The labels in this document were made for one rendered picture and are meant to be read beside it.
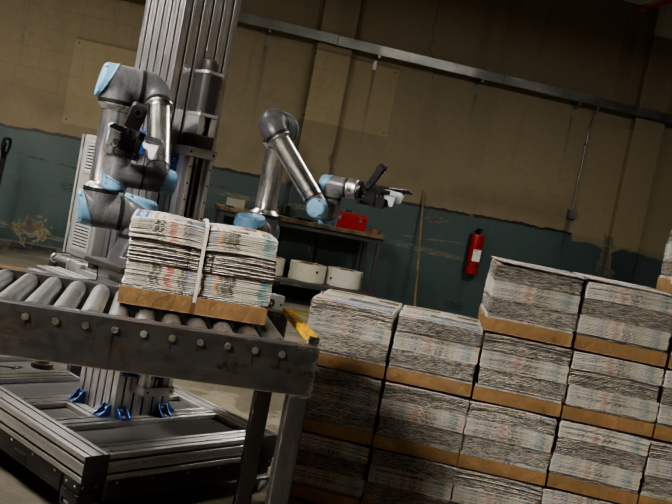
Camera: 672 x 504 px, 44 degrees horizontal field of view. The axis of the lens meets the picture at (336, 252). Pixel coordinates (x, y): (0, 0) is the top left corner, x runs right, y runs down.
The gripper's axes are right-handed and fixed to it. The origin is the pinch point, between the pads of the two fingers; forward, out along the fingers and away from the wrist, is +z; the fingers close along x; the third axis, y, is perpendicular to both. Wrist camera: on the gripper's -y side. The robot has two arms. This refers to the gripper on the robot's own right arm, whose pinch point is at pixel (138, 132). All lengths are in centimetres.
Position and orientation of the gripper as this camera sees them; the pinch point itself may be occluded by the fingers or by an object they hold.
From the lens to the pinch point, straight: 230.2
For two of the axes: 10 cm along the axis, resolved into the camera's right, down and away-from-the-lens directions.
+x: -8.8, -2.8, -3.9
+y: -3.1, 9.5, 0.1
